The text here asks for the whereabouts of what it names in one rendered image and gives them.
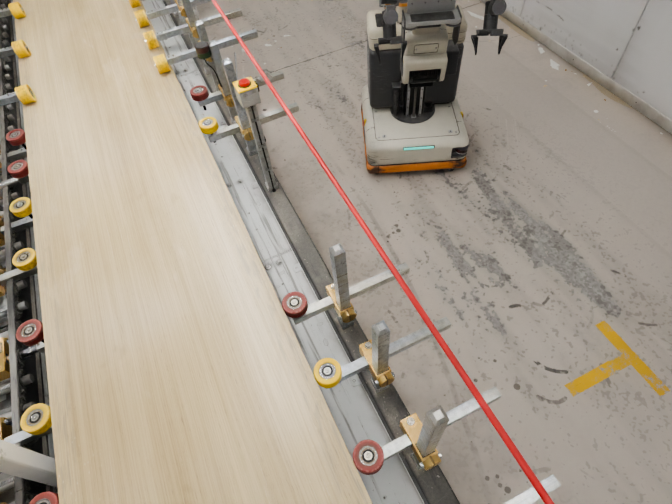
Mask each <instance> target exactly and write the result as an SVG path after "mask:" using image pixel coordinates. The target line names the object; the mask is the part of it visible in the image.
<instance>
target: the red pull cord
mask: <svg viewBox="0 0 672 504"><path fill-rule="evenodd" d="M212 2H213V4H214V5H215V7H216V8H217V10H218V11H219V13H220V14H221V16H222V17H223V19H224V20H225V22H226V23H227V25H228V26H229V28H230V29H231V31H232V32H233V34H234V35H235V37H236V38H237V40H238V41H239V43H240V44H241V46H242V47H243V49H244V50H245V52H246V53H247V55H248V56H249V58H250V59H251V61H252V62H253V64H254V65H255V67H256V68H257V70H258V71H259V73H260V74H261V76H262V78H263V79H264V81H265V82H266V84H267V85H268V87H269V88H270V90H271V91H272V93H273V94H274V96H275V97H276V99H277V100H278V102H279V103H280V105H281V106H282V108H283V109H284V111H285V112H286V114H287V115H288V117H289V118H290V120H291V121H292V123H293V124H294V126H295V127H296V129H297V130H298V132H299V133H300V135H301V136H302V138H303V139H304V141H305V142H306V144H307V145H308V147H309V148H310V150H311V152H312V153H313V155H314V156H315V158H316V159H317V161H318V162H319V164H320V165H321V167H322V168H323V170H324V171H325V173H326V174H327V176H328V177H329V179H330V180H331V182H332V183H333V185H334V186H335V188H336V189H337V191H338V192H339V194H340V195H341V197H342V198H343V200H344V201H345V203H346V204H347V206H348V207H349V209H350V210H351V212H352V213H353V215H354V216H355V218H356V219H357V221H358V222H359V224H360V226H361V227H362V229H363V230H364V232H365V233H366V235H367V236H368V238H369V239H370V241H371V242H372V244H373V245H374V247H375V248H376V250H377V251H378V253H379V254H380V256H381V257H382V259H383V260H384V262H385V263H386V265H387V266H388V268H389V269H390V271H391V272H392V274H393V275H394V277H395V278H396V280H397V281H398V283H399V284H400V286H401V287H402V289H403V290H404V292H405V293H406V295H407V296H408V298H409V299H410V301H411V303H412V304H413V306H414V307H415V309H416V310H417V312H418V313H419V315H420V316H421V318H422V319H423V321H424V322H425V324H426V325H427V327H428V328H429V330H430V331H431V333H432V334H433V336H434V337H435V339H436V340H437V342H438V343H439V345H440V346H441V348H442V349H443V351H444V352H445V354H446V355H447V357H448V358H449V360H450V361H451V363H452V364H453V366H454V367H455V369H456V370H457V372H458V373H459V375H460V377H461V378H462V380H463V381H464V383H465V384H466V386H467V387H468V389H469V390H470V392H471V393H472V395H473V396H474V398H475V399H476V401H477V402H478V404H479V405H480V407H481V408H482V410H483V411H484V413H485V414H486V416H487V417H488V419H489V420H490V422H491V423H492V425H493V426H494V428H495V429H496V431H497V432H498V434H499V435H500V437H501V438H502V440H503V441H504V443H505V444H506V446H507V447H508V449H509V451H510V452H511V454H512V455H513V457H514V458H515V460H516V461H517V463H518V464H519V466H520V467H521V469H522V470H523V472H524V473H525V475H526V476H527V478H528V479H529V481H530V482H531V484H532V485H533V487H534V488H535V490H536V491H537V493H538V494H539V496H540V497H541V499H542V500H543V502H544V503H545V504H554V502H553V501H552V499H551V498H550V496H549V495H548V493H547V492H546V490H545V489H544V487H543V486H542V484H541V483H540V481H539V480H538V478H537V477H536V475H535V474H534V472H533V471H532V469H531V468H530V467H529V465H528V464H527V462H526V461H525V459H524V458H523V456H522V455H521V453H520V452H519V450H518V449H517V447H516V446H515V444H514V443H513V441H512V440H511V438H510V437H509V435H508V434H507V432H506V431H505V429H504V428H503V426H502V425H501V423H500V422H499V420H498V419H497V418H496V416H495V415H494V413H493V412H492V410H491V409H490V407H489V406H488V404H487V403H486V401H485V400H484V398H483V397H482V395H481V394H480V392H479V391H478V389H477V388H476V386H475V385H474V383H473V382H472V380H471V379H470V377H469V376H468V374H467V373H466V372H465V370H464V369H463V367H462V366H461V364H460V363H459V361H458V360H457V358H456V357H455V355H454V354H453V352H452V351H451V349H450V348H449V346H448V345H447V343H446V342H445V340H444V339H443V337H442V336H441V334H440V333H439V331H438V330H437V328H436V327H435V326H434V324H433V323H432V321H431V320H430V318H429V317H428V315H427V314H426V312H425V311H424V309H423V308H422V306H421V305H420V303H419V302H418V300H417V299H416V297H415V296H414V294H413V293H412V291H411V290H410V288H409V287H408V285H407V284H406V282H405V281H404V279H403V278H402V277H401V275H400V274H399V272H398V271H397V269H396V268H395V266H394V265H393V263H392V262H391V260H390V259H389V257H388V256H387V254H386V253H385V251H384V250H383V248H382V247H381V245H380V244H379V242H378V241H377V239H376V238H375V236H374V235H373V233H372V232H371V231H370V229H369V228H368V226H367V225H366V223H365V222H364V220H363V219H362V217H361V216H360V214H359V213H358V211H357V210H356V208H355V207H354V205H353V204H352V202H351V201H350V199H349V198H348V196H347V195H346V193H345V192H344V190H343V189H342V187H341V186H340V185H339V183H338V182H337V180H336V179H335V177H334V176H333V174H332V173H331V171H330V170H329V168H328V167H327V165H326V164H325V162H324V161H323V159H322V158H321V156H320V155H319V153H318V152H317V150H316V149H315V147H314V146H313V144H312V143H311V141H310V140H309V138H308V137H307V136H306V134H305V133H304V131H303V130H302V128H301V127H300V125H299V124H298V122H297V121H296V119H295V118H294V116H293V115H292V113H291V112H290V110H289V109H288V107H287V106H286V104H285V103H284V101H283V100H282V98H281V97H280V95H279V94H278V92H277V91H276V90H275V88H274V87H273V85H272V84H271V82H270V81H269V79H268V78H267V76H266V75H265V73H264V72H263V70H262V69H261V67H260V66H259V64H258V63H257V61H256V60H255V58H254V57H253V55H252V54H251V52H250V51H249V49H248V48H247V46H246V45H245V44H244V42H243V41H242V39H241V38H240V36H239V35H238V33H237V32H236V30H235V29H234V27H233V26H232V24H231V23H230V21H229V20H228V18H227V17H226V15H225V14H224V12H223V11H222V9H221V8H220V6H219V5H218V3H217V2H216V0H212Z"/></svg>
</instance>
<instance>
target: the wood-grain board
mask: <svg viewBox="0 0 672 504"><path fill-rule="evenodd" d="M139 1H140V0H139ZM14 2H19V3H20V4H21V6H22V8H23V9H24V11H25V14H26V17H23V18H19V19H16V18H15V17H14V18H15V29H16V40H17V41H18V40H21V39H22V40H23V41H24V42H25V43H26V45H27V46H28V48H29V50H30V53H31V55H30V56H27V57H24V58H19V57H18V62H19V72H20V83H21V86H22V85H25V84H27V85H29V86H30V88H31V89H32V91H33V92H34V94H35V96H36V99H37V100H36V102H32V103H29V104H26V105H24V104H23V103H22V105H23V116H24V127H25V138H26V149H27V160H28V170H29V181H30V192H31V203H32V214H33V225H34V236H35V247H36V258H37V268H38V279H39V290H40V301H41V312H42V323H43V334H44V345H45V356H46V366H47V377H48V388H49V399H50V410H51V421H52V432H53V443H54V454H55V464H56V475H57V486H58V497H59V504H373V503H372V501H371V499H370V497H369V494H368V492H367V490H366V488H365V486H364V484H363V481H362V479H361V477H360V475H359V473H358V471H357V468H356V466H355V464H354V462H353V460H352V458H351V455H350V453H349V451H348V449H347V447H346V445H345V442H344V440H343V438H342V436H341V434H340V431H339V429H338V427H337V425H336V423H335V421H334V418H333V416H332V414H331V412H330V410H329V408H328V405H327V403H326V401H325V399H324V397H323V395H322V392H321V390H320V388H319V386H318V384H317V381H316V379H315V377H314V375H313V373H312V371H311V368H310V366H309V364H308V362H307V360H306V358H305V355H304V353H303V351H302V349H301V347H300V345H299V342H298V340H297V338H296V336H295V334H294V332H293V329H292V327H291V325H290V323H289V321H288V318H287V316H286V314H285V312H284V310H283V308H282V305H281V303H280V301H279V299H278V297H277V295H276V292H275V290H274V288H273V286H272V284H271V282H270V279H269V277H268V275H267V273H266V271H265V269H264V266H263V264H262V262H261V260H260V258H259V255H258V253H257V251H256V249H255V247H254V245H253V242H252V240H251V238H250V236H249V234H248V232H247V229H246V227H245V225H244V223H243V221H242V219H241V216H240V214H239V212H238V210H237V208H236V205H235V203H234V201H233V199H232V197H231V195H230V192H229V190H228V188H227V186H226V184H225V182H224V179H223V177H222V175H221V173H220V171H219V169H218V166H217V164H216V162H215V160H214V158H213V156H212V153H211V151H210V149H209V147H208V145H207V142H206V140H205V138H204V136H203V134H202V132H201V129H200V127H199V125H198V123H197V121H196V119H195V116H194V114H193V112H192V110H191V108H190V106H189V103H188V101H187V99H186V97H185V95H184V92H183V90H182V88H181V86H180V84H179V82H178V79H177V77H176V75H175V73H174V71H173V69H172V66H171V65H169V64H168V65H169V68H170V71H168V72H165V73H162V74H160V73H159V71H158V69H157V67H155V62H154V60H153V57H154V56H157V55H160V54H164V56H165V58H166V53H165V51H164V49H163V47H162V45H161V43H160V41H158V40H157V41H158V43H159V47H156V48H153V49H149V48H148V45H147V43H145V41H144V40H145V38H144V36H143V33H144V32H148V31H151V30H153V32H154V34H155V33H156V32H155V29H154V27H153V25H152V23H151V21H150V20H148V21H149V24H150V25H148V26H145V27H141V28H140V26H139V24H138V22H137V21H136V17H135V15H134V12H135V11H138V10H142V9H143V10H144V12H145V14H146V10H145V8H144V6H143V3H142V1H140V4H141V6H138V7H135V8H131V5H130V3H129V2H128V0H13V3H14ZM155 36H156V34H155Z"/></svg>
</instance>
